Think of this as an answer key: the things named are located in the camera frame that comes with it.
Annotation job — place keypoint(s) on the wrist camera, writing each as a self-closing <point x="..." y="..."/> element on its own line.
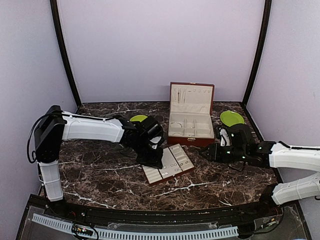
<point x="152" y="132"/>
<point x="237" y="135"/>

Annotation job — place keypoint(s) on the small circuit board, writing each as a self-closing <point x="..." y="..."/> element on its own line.
<point x="81" y="230"/>

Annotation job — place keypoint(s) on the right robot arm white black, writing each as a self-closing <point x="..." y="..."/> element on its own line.
<point x="272" y="154"/>

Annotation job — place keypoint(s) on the green bowl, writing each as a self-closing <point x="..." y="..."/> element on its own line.
<point x="138" y="118"/>

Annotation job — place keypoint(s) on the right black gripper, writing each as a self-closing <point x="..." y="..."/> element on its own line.
<point x="214" y="154"/>

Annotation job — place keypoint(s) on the red jewelry box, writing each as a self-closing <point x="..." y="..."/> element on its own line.
<point x="192" y="105"/>

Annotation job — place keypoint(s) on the right black frame post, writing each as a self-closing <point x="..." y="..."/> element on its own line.
<point x="258" y="53"/>

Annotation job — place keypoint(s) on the green plate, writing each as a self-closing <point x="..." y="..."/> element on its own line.
<point x="231" y="118"/>

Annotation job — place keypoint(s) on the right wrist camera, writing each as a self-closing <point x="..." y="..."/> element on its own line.
<point x="237" y="135"/>

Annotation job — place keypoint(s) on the white slotted cable duct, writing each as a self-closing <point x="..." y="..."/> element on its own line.
<point x="135" y="232"/>

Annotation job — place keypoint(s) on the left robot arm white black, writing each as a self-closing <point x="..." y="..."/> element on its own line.
<point x="57" y="126"/>

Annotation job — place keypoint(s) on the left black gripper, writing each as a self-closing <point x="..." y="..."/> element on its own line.
<point x="154" y="162"/>

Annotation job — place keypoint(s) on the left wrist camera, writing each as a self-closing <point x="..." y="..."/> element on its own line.
<point x="152" y="132"/>

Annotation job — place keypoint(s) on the red jewelry tray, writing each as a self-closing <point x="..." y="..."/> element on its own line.
<point x="175" y="163"/>

